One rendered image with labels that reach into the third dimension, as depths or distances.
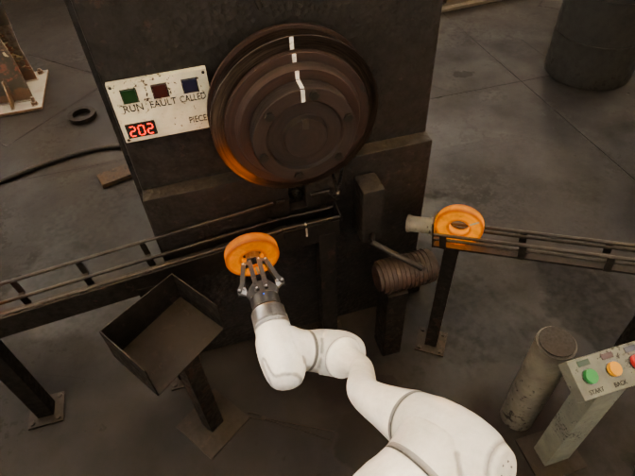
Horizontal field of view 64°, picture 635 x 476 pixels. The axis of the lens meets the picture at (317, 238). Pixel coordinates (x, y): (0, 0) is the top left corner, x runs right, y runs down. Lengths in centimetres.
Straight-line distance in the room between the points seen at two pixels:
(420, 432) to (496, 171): 248
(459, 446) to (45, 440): 182
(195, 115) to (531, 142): 237
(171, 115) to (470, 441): 114
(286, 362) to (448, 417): 50
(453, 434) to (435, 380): 141
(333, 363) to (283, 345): 13
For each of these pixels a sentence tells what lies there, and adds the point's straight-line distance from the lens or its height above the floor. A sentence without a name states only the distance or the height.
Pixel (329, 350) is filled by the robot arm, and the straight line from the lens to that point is 125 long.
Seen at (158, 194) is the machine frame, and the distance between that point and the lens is 165.
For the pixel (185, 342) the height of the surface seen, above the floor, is 60.
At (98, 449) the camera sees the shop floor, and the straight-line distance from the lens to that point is 223.
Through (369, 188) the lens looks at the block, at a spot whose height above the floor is 80.
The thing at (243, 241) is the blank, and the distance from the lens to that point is 139.
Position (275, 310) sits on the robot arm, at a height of 87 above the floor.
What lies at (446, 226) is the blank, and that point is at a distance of 172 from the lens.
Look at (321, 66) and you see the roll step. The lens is 134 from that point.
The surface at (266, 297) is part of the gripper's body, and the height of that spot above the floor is 87.
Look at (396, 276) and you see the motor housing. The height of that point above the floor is 51.
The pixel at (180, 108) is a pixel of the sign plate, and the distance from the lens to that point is 151.
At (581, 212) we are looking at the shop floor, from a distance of 302.
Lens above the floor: 189
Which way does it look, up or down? 46 degrees down
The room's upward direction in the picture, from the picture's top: 3 degrees counter-clockwise
